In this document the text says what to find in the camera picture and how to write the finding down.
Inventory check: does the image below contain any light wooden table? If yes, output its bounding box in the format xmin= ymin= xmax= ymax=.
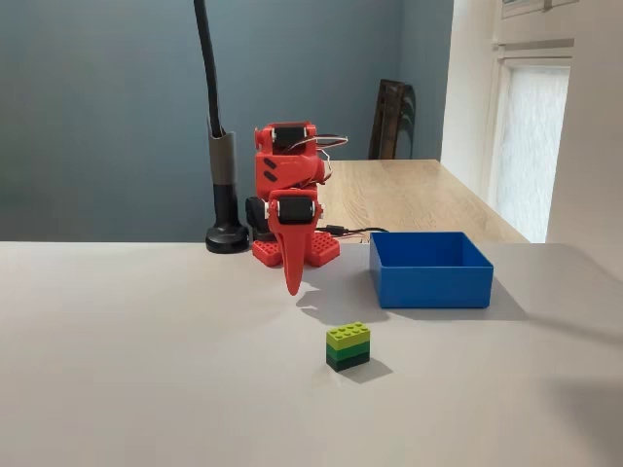
xmin=314 ymin=159 xmax=531 ymax=245

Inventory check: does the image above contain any dark wooden frame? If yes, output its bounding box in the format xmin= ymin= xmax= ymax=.
xmin=367 ymin=78 xmax=418 ymax=162

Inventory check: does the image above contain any thin servo wire bundle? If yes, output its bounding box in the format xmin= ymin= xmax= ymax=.
xmin=313 ymin=133 xmax=350 ymax=184

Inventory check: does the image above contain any black power cable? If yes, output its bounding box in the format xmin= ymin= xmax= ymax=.
xmin=314 ymin=224 xmax=390 ymax=239

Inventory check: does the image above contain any green lego brick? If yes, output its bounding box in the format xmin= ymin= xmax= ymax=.
xmin=325 ymin=321 xmax=373 ymax=374

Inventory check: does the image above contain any blue plastic tray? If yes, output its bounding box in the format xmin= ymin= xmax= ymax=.
xmin=368 ymin=231 xmax=495 ymax=310

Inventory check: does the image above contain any white window frame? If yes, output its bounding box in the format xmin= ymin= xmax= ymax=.
xmin=488 ymin=37 xmax=576 ymax=237

